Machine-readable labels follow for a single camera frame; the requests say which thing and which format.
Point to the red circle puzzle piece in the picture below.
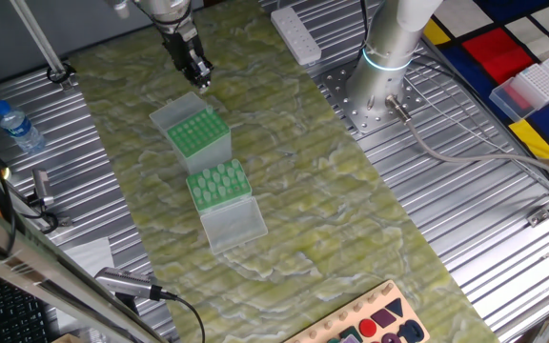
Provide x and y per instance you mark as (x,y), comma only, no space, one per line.
(368,328)

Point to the clear water bottle blue cap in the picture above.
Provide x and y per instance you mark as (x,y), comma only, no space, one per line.
(19,128)

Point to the white power strip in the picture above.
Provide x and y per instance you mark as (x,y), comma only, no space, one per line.
(296,35)

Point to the clear tip box green rack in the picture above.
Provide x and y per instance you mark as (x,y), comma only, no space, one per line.
(174,114)
(234,226)

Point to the black pole base clamp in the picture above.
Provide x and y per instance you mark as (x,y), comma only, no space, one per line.
(60,74)

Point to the small brown cardboard box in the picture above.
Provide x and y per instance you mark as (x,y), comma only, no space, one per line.
(67,339)

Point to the lilac puzzle piece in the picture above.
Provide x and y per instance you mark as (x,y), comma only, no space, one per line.
(351,340)

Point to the magenta round puzzle piece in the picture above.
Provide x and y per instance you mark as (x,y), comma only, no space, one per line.
(391,339)

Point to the green marble pattern mat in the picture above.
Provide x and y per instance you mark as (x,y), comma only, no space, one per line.
(303,214)

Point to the slanted aluminium pole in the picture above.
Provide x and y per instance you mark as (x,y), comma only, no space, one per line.
(38,38)

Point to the white paper sheet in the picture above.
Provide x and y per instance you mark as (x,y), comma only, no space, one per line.
(91,257)

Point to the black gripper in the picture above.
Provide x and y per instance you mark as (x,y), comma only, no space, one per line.
(184,47)

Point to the wooden shape puzzle board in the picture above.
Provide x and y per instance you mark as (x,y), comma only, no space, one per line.
(415,315)

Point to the navy triangle puzzle piece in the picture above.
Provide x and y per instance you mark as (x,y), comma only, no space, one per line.
(396,307)

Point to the blue rounded puzzle piece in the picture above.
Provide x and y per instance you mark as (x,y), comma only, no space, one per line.
(402,328)

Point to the black keyboard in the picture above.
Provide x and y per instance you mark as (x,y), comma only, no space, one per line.
(7,314)

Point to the colour block patterned mat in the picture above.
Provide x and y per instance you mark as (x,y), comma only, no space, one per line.
(498,57)

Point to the silver camera on black clamp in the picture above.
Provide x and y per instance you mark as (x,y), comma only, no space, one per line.
(42,186)

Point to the silver depth camera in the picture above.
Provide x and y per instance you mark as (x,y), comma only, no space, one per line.
(124,282)

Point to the aluminium frame beam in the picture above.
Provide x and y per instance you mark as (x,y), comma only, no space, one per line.
(26,259)

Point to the purple square puzzle piece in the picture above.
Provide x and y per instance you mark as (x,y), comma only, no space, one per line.
(383,318)

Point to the clear box white tip rack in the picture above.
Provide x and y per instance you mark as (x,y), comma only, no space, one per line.
(539,83)

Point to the teal puzzle piece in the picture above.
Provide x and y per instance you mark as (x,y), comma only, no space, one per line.
(350,332)

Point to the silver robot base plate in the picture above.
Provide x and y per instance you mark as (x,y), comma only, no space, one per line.
(358,121)

